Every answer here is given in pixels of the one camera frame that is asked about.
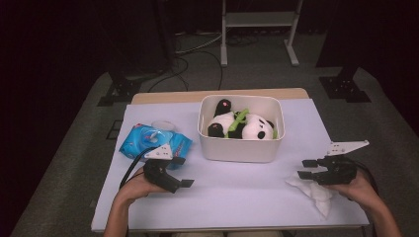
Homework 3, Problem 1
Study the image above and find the blue wet wipes packet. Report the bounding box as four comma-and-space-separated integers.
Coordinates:
118, 119, 194, 171

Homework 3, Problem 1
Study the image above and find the left hand-held gripper cable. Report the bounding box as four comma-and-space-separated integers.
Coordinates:
118, 145, 161, 192

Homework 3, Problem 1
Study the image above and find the white table mat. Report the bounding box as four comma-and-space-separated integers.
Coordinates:
91, 98, 371, 232

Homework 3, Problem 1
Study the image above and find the white metal stand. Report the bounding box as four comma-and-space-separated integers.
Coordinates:
219, 0, 304, 68

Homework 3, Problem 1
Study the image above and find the white plastic storage bin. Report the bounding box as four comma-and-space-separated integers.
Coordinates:
197, 94, 287, 164

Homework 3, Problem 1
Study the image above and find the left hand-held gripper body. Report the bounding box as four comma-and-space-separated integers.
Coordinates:
142, 142, 176, 195

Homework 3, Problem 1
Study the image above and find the black stand base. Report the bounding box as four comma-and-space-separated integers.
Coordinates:
318, 65, 373, 104
97, 65, 142, 108

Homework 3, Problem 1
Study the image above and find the person's left hand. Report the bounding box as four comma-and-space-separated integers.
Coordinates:
113, 167, 170, 207

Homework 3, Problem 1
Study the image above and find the person's right hand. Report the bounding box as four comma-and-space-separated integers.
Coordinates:
322, 168, 380, 212

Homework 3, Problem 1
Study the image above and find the wooden table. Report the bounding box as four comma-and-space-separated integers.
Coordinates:
90, 87, 371, 234

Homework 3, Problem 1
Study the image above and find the black floor cable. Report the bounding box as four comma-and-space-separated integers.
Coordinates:
174, 49, 225, 92

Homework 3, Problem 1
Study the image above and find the grey floor cable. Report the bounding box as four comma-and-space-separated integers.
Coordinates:
174, 31, 225, 56

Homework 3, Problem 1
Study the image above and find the panda plush toy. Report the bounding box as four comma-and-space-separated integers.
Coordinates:
207, 98, 279, 141

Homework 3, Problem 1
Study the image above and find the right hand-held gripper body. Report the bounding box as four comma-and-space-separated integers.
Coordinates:
316, 139, 371, 186

